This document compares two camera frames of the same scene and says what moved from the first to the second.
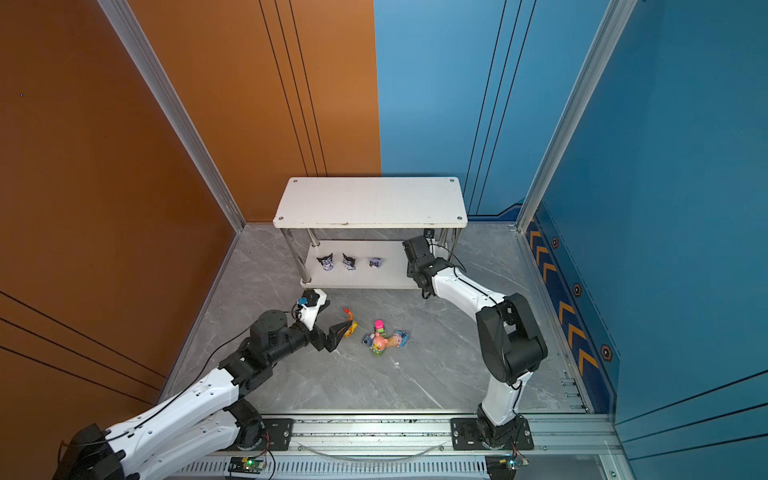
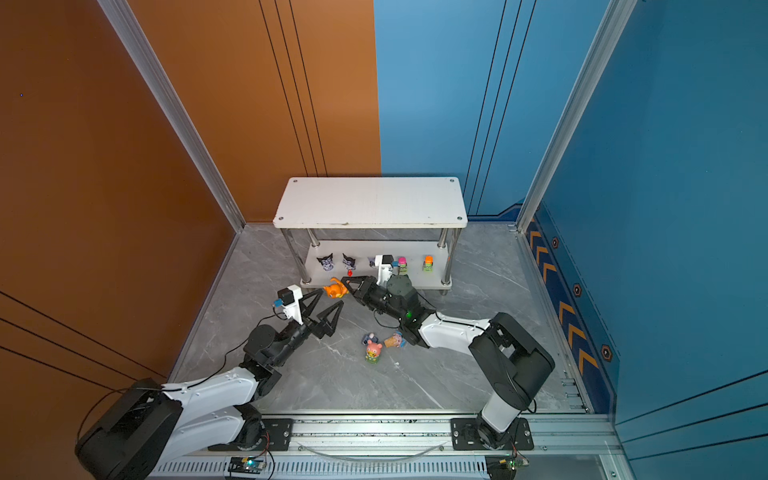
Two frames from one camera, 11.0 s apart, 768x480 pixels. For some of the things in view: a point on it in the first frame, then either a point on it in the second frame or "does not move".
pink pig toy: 380,340 → 373,351
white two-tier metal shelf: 351,231 does not move
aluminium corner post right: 612,26 does not move
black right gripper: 410,270 → 367,290
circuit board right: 504,467 does not move
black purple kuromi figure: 326,262 does not move
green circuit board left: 246,464 does not move
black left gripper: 320,342 → 330,328
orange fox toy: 354,324 → 336,290
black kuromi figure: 348,262 does not move
